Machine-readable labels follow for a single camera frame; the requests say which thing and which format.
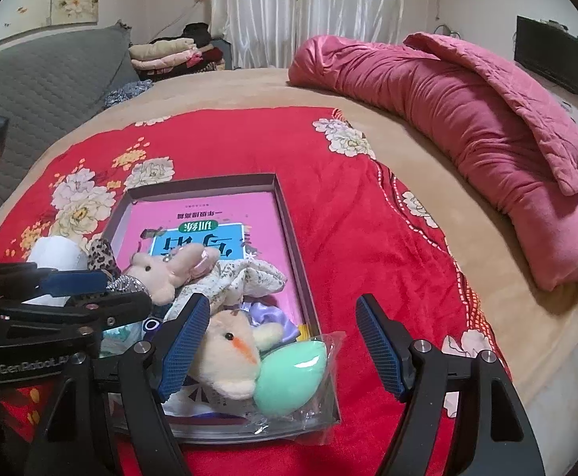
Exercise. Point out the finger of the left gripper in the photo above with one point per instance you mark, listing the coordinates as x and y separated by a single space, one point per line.
25 281
33 325

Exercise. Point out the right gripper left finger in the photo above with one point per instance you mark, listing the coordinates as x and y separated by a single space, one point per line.
75 435

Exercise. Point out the gardenia flower tissue pack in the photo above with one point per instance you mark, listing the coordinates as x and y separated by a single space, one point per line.
198 400

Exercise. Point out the leopard print cloth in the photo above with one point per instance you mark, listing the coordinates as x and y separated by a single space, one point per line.
102 258

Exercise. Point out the white toilet paper roll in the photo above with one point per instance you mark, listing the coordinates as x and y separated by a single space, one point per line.
58 252

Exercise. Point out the cream plush chick toy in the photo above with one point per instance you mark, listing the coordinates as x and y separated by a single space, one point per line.
229 357

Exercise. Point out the pink plush bunny with bow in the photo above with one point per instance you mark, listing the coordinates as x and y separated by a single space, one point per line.
161 276

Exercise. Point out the floral white fabric pouch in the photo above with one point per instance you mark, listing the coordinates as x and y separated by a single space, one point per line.
228 283

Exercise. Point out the green sponge egg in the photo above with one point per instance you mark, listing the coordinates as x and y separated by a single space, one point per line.
295 397

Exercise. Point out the dark brown box tray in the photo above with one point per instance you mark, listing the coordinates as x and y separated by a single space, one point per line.
211 430

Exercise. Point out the beige bed sheet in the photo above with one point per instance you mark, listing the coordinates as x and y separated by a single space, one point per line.
536 331

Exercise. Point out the purple satin scrunchie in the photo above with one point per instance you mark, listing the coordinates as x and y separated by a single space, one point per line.
277 327

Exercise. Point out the pink book with blue panel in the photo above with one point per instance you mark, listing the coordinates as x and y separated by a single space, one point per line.
243 225

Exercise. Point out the grey quilted headboard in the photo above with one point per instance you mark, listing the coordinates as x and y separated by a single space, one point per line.
51 86

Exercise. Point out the red floral blanket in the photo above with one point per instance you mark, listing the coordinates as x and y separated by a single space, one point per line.
359 229

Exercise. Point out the blue patterned cloth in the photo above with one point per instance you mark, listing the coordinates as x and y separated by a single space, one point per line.
127 92

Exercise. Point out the pink red quilt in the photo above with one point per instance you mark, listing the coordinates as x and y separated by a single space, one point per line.
505 134

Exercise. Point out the stack of folded clothes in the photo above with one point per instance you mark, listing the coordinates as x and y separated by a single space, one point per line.
193 51

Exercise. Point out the white satin curtain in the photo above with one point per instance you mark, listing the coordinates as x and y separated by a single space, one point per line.
267 33

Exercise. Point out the black wall television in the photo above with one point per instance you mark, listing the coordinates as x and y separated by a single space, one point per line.
547 50

